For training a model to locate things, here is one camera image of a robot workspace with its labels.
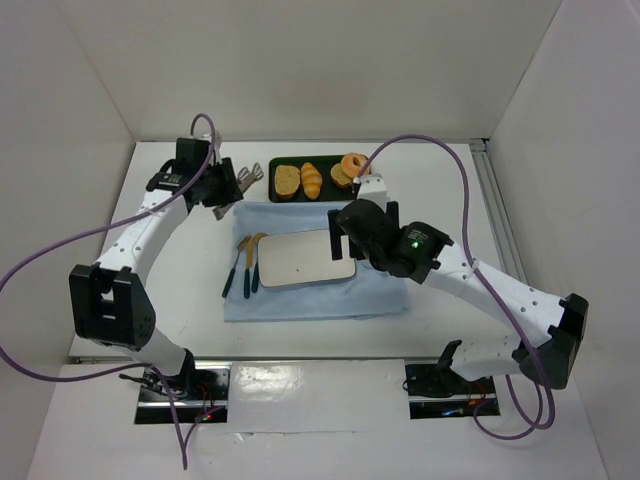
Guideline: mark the bread slice left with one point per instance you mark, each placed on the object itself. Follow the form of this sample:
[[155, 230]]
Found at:
[[287, 181]]

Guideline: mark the croissant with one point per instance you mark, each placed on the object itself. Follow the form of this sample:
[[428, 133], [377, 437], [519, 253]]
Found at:
[[311, 181]]

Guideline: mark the light blue cloth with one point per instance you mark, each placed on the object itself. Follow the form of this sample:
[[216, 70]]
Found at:
[[370, 293]]

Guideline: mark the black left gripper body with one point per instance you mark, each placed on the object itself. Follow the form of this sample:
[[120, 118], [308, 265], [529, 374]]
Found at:
[[230, 178]]

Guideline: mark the sugared donut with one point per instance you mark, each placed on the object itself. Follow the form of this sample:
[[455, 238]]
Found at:
[[352, 164]]

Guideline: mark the white rectangular plate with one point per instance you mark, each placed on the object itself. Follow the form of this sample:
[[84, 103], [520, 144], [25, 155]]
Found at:
[[300, 258]]

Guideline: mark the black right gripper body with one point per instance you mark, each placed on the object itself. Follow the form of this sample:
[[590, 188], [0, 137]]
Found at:
[[338, 235]]

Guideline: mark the black rectangular tray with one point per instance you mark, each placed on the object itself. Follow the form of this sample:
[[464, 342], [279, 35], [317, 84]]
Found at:
[[330, 191]]

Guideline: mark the gold knife green handle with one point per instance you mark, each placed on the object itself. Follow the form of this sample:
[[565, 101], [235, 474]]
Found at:
[[248, 265]]

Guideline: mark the bread slice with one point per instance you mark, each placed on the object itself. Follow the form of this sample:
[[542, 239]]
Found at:
[[287, 181], [341, 178]]

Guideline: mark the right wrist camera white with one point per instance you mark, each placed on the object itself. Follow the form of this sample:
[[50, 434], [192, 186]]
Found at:
[[372, 188]]

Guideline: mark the aluminium rail right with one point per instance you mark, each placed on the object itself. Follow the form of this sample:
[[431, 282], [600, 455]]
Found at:
[[504, 239]]

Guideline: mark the gold fork green handle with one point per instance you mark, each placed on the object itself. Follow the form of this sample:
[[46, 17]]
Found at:
[[240, 246]]

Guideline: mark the gold spoon green handle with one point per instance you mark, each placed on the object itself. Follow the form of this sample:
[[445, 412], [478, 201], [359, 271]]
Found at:
[[255, 282]]

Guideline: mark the silver metal tongs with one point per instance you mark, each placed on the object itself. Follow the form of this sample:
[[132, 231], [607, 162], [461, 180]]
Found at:
[[245, 179]]

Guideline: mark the bread slice right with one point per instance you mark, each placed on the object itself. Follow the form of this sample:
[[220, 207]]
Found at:
[[341, 178]]

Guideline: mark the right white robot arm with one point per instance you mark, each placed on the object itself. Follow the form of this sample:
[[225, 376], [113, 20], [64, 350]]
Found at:
[[547, 329]]

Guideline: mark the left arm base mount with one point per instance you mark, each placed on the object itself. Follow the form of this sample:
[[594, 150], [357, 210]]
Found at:
[[207, 400]]

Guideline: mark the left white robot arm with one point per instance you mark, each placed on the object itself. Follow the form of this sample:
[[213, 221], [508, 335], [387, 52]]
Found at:
[[109, 302]]

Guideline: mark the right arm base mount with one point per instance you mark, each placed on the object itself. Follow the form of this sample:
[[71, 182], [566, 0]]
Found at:
[[433, 394]]

